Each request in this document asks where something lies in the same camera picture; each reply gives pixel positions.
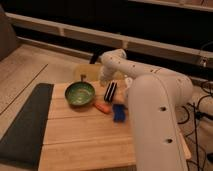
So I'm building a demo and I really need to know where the black whiteboard eraser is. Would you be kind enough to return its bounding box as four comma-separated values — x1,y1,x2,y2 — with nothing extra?
104,82,117,102

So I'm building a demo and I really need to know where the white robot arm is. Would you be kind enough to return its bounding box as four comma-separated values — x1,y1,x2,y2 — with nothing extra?
100,49,193,171

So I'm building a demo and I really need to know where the white cup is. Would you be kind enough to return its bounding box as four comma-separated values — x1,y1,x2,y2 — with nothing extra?
123,76,134,101

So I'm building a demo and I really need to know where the orange carrot toy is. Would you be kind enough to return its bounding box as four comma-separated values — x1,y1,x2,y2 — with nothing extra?
93,101,111,114

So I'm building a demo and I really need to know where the green bowl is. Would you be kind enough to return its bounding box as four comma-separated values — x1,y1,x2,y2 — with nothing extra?
64,74,95,107

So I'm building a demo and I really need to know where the dark grey floor mat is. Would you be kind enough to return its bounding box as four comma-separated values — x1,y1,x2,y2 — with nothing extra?
0,83,53,168

